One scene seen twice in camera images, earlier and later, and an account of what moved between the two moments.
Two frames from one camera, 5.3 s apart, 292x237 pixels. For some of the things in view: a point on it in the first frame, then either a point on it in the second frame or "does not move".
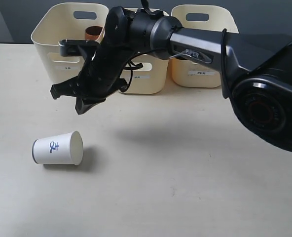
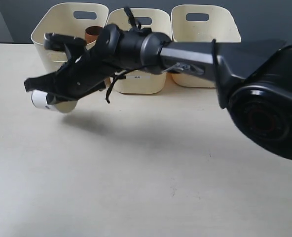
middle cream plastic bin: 152,78 does not move
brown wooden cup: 92,32 does not move
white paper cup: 65,148 to 39,99
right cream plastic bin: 188,72 does not move
